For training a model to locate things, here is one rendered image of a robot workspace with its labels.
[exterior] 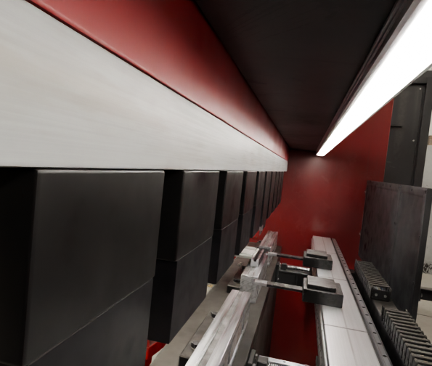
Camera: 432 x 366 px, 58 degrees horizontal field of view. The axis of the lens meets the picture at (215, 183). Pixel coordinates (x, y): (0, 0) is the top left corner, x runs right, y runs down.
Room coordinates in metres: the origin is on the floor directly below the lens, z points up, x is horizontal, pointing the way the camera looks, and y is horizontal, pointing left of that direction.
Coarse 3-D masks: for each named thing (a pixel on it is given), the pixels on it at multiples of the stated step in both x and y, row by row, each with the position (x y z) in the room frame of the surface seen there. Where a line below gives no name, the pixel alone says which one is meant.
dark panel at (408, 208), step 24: (384, 192) 1.76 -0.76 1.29; (408, 192) 1.35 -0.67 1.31; (384, 216) 1.69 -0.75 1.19; (408, 216) 1.32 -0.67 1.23; (360, 240) 2.23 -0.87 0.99; (384, 240) 1.63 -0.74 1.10; (408, 240) 1.28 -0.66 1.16; (384, 264) 1.58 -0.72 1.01; (408, 264) 1.25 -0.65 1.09; (408, 288) 1.22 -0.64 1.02
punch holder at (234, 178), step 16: (224, 176) 0.55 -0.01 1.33; (240, 176) 0.67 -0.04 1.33; (224, 192) 0.55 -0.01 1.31; (240, 192) 0.69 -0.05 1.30; (224, 208) 0.56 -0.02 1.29; (224, 224) 0.57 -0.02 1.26; (224, 240) 0.58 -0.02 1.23; (224, 256) 0.60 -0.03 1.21; (208, 272) 0.56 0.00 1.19; (224, 272) 0.61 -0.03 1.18
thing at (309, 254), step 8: (280, 256) 1.56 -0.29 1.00; (288, 256) 1.55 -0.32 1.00; (296, 256) 1.56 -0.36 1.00; (304, 256) 1.50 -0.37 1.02; (312, 256) 1.50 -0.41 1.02; (320, 256) 1.49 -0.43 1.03; (328, 256) 1.54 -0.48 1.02; (304, 264) 1.49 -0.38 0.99; (312, 264) 1.49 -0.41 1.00; (320, 264) 1.48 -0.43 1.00; (328, 264) 1.47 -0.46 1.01
